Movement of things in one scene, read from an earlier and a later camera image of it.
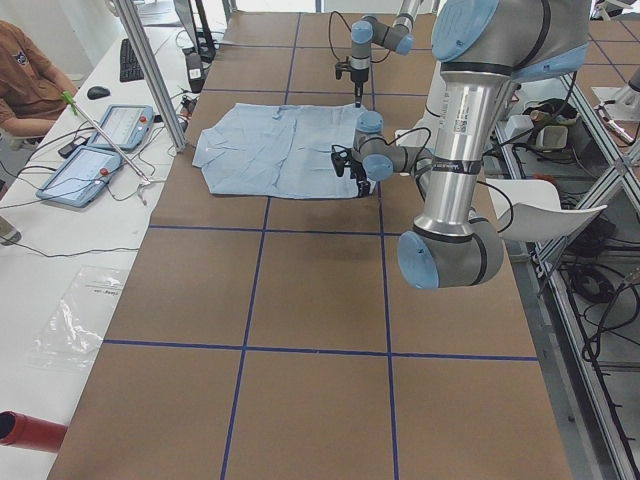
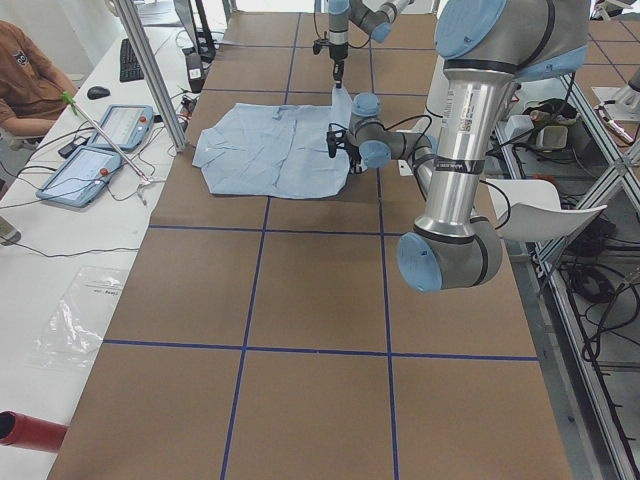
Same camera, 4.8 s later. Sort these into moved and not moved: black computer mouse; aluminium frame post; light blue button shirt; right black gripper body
Moved: right black gripper body
Not moved: black computer mouse; light blue button shirt; aluminium frame post
